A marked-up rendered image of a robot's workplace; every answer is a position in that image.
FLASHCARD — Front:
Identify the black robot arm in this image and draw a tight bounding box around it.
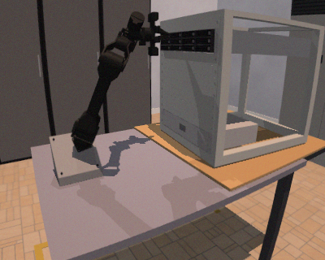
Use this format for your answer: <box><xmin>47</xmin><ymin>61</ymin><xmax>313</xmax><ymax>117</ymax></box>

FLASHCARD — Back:
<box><xmin>71</xmin><ymin>11</ymin><xmax>145</xmax><ymax>152</ymax></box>

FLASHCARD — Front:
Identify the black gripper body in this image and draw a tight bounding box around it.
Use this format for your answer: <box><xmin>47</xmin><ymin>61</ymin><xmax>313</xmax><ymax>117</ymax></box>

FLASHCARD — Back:
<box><xmin>138</xmin><ymin>12</ymin><xmax>158</xmax><ymax>56</ymax></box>

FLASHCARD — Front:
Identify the grey open rack frame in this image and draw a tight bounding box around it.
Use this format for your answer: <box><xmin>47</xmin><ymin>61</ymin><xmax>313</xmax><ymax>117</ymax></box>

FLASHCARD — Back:
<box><xmin>160</xmin><ymin>9</ymin><xmax>325</xmax><ymax>168</ymax></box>

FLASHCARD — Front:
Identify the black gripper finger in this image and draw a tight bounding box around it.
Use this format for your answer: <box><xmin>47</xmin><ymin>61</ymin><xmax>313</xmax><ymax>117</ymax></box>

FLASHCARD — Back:
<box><xmin>156</xmin><ymin>26</ymin><xmax>171</xmax><ymax>35</ymax></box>
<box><xmin>156</xmin><ymin>35</ymin><xmax>171</xmax><ymax>43</ymax></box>

